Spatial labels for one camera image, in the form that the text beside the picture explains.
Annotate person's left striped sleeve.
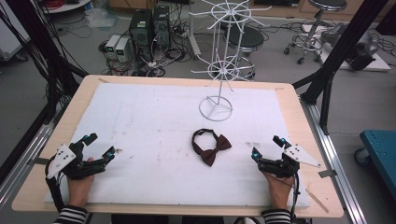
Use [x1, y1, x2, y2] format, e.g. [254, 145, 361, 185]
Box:
[51, 204, 90, 224]

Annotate dark red bow tie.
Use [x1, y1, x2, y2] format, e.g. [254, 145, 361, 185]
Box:
[191, 128, 233, 167]

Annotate aluminium table rail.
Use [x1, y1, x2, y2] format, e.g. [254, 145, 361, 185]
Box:
[299, 98, 369, 224]
[0, 102, 68, 206]

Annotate white wire display rack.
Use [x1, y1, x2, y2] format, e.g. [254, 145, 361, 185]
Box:
[188, 0, 273, 122]

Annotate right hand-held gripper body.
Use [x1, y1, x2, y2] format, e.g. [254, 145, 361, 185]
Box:
[261, 144, 322, 179]

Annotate black round stool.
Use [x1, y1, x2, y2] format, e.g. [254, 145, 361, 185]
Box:
[222, 23, 265, 80]

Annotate thin wooden stick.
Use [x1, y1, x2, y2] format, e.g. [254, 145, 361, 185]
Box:
[304, 188, 330, 215]

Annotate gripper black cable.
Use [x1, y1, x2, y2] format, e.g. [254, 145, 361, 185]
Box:
[289, 172, 302, 220]
[44, 155, 67, 213]

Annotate blue cart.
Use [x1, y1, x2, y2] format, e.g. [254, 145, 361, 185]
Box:
[354, 129, 396, 201]

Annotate chrome swivel stool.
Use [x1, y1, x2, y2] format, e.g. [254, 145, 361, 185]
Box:
[283, 0, 348, 65]

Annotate large black computer tower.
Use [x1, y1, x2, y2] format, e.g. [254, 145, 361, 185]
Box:
[128, 8, 154, 63]

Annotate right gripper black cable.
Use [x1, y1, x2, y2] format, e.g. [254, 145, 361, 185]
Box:
[289, 172, 302, 220]

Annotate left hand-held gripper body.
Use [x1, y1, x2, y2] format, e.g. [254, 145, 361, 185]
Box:
[46, 140, 106, 181]

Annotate person's right hand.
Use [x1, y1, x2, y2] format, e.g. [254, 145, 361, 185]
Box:
[262, 171, 295, 211]

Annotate clear plastic bag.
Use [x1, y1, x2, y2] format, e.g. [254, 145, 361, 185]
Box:
[84, 7, 120, 28]

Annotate person's right striped sleeve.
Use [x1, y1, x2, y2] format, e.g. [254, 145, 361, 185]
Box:
[261, 208, 292, 224]

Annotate grey machine on white board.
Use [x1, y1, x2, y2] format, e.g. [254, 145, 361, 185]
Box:
[319, 21, 391, 73]

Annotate grey metal bracket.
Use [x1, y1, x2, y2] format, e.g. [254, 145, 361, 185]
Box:
[318, 169, 338, 179]
[25, 157, 51, 166]

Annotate black frame post with cables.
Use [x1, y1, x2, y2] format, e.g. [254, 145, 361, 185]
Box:
[0, 0, 90, 125]

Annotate white foam mat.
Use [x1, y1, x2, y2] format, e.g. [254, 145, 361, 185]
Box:
[44, 81, 311, 210]

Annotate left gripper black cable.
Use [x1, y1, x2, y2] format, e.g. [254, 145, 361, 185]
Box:
[44, 155, 67, 213]

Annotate person's left hand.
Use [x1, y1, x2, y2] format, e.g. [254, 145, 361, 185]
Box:
[66, 175, 95, 207]

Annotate small black computer tower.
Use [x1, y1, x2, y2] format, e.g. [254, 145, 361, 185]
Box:
[152, 5, 172, 50]

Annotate grey equipment case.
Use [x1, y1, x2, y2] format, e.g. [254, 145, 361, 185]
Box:
[0, 8, 32, 63]

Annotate person's striped sleeve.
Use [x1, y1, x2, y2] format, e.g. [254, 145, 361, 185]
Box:
[261, 208, 292, 224]
[51, 204, 90, 224]

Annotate white power supply unit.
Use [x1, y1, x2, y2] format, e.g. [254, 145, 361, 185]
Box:
[105, 34, 121, 61]
[114, 37, 131, 63]

